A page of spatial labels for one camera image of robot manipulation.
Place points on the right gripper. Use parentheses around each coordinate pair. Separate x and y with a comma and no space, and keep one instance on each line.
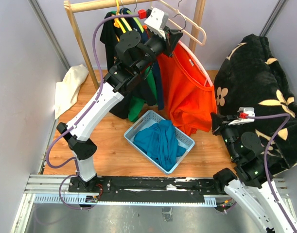
(217,119)

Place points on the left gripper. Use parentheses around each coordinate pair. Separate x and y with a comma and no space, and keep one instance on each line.
(171,37)

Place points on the white plastic hanger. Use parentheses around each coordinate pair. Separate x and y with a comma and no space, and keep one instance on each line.
(187,21)

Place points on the pink plastic hanger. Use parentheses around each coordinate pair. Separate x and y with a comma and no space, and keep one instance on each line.
(197,63)

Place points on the orange t shirt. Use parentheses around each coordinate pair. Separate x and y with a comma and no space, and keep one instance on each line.
(187,102)

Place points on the lime green hanger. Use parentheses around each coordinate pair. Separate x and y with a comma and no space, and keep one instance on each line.
(133,22)

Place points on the navy blue t shirt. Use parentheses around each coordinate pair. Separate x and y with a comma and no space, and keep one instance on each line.
(156,75)

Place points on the teal blue t shirt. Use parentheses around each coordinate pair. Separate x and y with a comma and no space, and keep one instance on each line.
(159,143)

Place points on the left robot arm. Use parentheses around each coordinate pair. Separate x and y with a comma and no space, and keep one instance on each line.
(133,58)

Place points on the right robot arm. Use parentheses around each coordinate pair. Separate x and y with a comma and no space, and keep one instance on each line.
(251,185)

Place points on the yellow hanger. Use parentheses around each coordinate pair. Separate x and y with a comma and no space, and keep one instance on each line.
(121,25)

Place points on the black printed t shirt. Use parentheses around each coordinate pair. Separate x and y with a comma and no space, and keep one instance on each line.
(109,37)

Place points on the green t shirt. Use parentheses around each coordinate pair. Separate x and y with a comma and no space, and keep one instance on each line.
(148,92)

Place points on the black floral blanket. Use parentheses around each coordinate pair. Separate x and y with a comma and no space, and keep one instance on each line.
(251,76)

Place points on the light blue plastic basket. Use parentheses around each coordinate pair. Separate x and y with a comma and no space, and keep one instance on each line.
(147,120)

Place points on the wooden clothes rack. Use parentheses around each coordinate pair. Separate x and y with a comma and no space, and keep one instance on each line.
(72,8)

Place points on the cream white cloth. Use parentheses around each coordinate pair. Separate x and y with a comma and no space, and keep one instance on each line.
(66,91)

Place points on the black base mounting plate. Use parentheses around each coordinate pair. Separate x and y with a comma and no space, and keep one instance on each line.
(148,190)

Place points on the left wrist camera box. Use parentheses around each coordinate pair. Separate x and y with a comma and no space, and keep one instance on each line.
(156,20)

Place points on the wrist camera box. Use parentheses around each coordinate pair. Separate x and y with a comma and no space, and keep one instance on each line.
(245,115)
(156,20)

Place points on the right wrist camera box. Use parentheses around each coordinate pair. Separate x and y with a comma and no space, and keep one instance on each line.
(245,115)

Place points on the aluminium rail frame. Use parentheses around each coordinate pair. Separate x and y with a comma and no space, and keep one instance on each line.
(53,189)

